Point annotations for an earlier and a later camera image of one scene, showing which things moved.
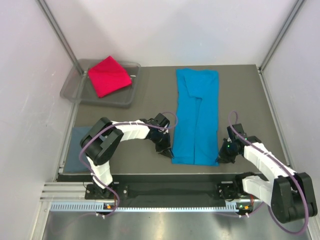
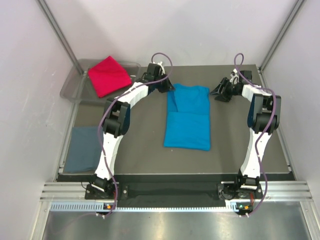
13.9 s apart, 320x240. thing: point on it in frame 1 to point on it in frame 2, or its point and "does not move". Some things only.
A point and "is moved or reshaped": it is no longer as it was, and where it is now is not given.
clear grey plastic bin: x=77 y=85 does not move
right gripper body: x=227 y=154 to x=229 y=90
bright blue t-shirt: x=196 y=138 is moved or reshaped
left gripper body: x=161 y=141 to x=162 y=86
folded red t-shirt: x=108 y=76 does not move
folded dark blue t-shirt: x=73 y=163 does not move
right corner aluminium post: x=277 y=41 does not move
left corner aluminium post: x=61 y=34 does not move
